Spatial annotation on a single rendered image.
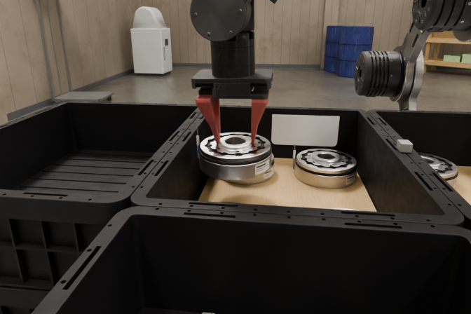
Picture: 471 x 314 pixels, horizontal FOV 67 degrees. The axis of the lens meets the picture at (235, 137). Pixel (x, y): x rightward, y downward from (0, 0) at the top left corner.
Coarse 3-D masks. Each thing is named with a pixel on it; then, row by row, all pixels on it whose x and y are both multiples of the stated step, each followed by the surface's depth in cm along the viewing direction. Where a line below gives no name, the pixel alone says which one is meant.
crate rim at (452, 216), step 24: (384, 144) 49; (168, 168) 41; (408, 168) 40; (144, 192) 35; (432, 192) 35; (312, 216) 30; (336, 216) 30; (360, 216) 30; (384, 216) 30; (408, 216) 30; (432, 216) 30; (456, 216) 30
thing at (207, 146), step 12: (228, 132) 55; (240, 132) 55; (204, 144) 50; (216, 144) 50; (252, 144) 50; (264, 144) 50; (216, 156) 47; (228, 156) 46; (240, 156) 46; (252, 156) 46
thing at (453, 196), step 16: (368, 112) 64; (384, 112) 65; (400, 112) 65; (416, 112) 64; (432, 112) 64; (448, 112) 64; (464, 112) 64; (384, 128) 55; (416, 160) 42; (432, 176) 38; (448, 192) 35; (464, 208) 32; (464, 224) 31
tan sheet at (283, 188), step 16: (288, 160) 69; (288, 176) 62; (208, 192) 56; (224, 192) 56; (240, 192) 56; (256, 192) 56; (272, 192) 56; (288, 192) 56; (304, 192) 56; (320, 192) 56; (336, 192) 56; (352, 192) 56; (352, 208) 51; (368, 208) 51
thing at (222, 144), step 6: (222, 138) 51; (228, 138) 52; (234, 138) 52; (240, 138) 52; (246, 138) 51; (222, 144) 49; (228, 144) 49; (240, 144) 49; (246, 144) 49; (234, 150) 48
